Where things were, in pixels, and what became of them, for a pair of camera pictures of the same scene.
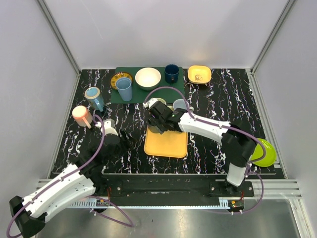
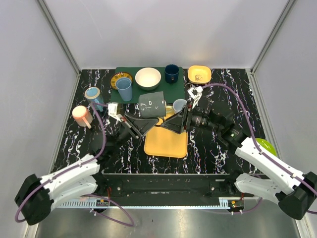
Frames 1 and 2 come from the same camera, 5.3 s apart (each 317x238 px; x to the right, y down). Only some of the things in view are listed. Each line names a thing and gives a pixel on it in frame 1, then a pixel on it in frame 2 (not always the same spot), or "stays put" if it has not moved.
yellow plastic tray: (170, 143) stays put
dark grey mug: (155, 129) -> (152, 104)
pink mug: (82, 116) stays put
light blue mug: (181, 103) stays put
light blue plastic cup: (124, 86) stays put
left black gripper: (124, 138) -> (131, 126)
